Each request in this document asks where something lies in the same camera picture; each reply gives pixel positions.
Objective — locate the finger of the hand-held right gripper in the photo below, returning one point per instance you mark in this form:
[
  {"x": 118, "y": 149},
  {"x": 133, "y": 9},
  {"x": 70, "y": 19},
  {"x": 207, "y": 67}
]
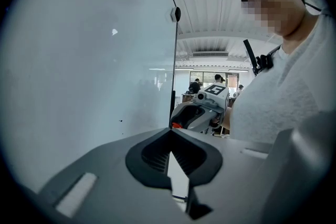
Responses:
[
  {"x": 177, "y": 112},
  {"x": 200, "y": 123}
]

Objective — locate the white whiteboard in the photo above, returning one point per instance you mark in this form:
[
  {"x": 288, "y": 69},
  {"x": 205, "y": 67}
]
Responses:
[{"x": 78, "y": 65}]

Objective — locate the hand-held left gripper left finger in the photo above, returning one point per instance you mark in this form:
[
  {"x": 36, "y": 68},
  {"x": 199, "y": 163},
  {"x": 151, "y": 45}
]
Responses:
[{"x": 105, "y": 186}]

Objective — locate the ceiling air conditioner vent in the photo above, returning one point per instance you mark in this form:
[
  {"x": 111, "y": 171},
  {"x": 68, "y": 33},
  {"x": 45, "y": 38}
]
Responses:
[{"x": 210, "y": 54}]

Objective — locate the black chest mount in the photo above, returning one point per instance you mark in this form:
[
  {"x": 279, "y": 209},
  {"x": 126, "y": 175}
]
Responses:
[{"x": 263, "y": 60}]

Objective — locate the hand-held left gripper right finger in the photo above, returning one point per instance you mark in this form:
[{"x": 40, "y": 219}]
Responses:
[{"x": 236, "y": 178}]

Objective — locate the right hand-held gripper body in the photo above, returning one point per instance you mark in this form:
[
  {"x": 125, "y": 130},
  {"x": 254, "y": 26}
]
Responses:
[{"x": 219, "y": 97}]

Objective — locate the person's white shirt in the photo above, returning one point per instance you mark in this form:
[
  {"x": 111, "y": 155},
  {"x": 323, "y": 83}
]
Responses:
[{"x": 275, "y": 102}]

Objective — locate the brown wooden shelf cabinet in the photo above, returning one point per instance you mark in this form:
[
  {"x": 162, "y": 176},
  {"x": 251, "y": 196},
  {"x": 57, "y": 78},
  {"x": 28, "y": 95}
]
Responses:
[{"x": 187, "y": 98}]

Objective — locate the window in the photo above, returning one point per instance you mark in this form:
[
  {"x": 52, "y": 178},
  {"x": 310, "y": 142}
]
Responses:
[{"x": 207, "y": 77}]

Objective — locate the person's right forearm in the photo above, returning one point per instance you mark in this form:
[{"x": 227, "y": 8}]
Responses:
[{"x": 226, "y": 119}]

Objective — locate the black whiteboard stand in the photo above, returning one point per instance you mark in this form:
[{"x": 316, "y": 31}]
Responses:
[{"x": 172, "y": 102}]

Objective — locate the person's head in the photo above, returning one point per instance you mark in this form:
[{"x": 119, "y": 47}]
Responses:
[{"x": 288, "y": 23}]

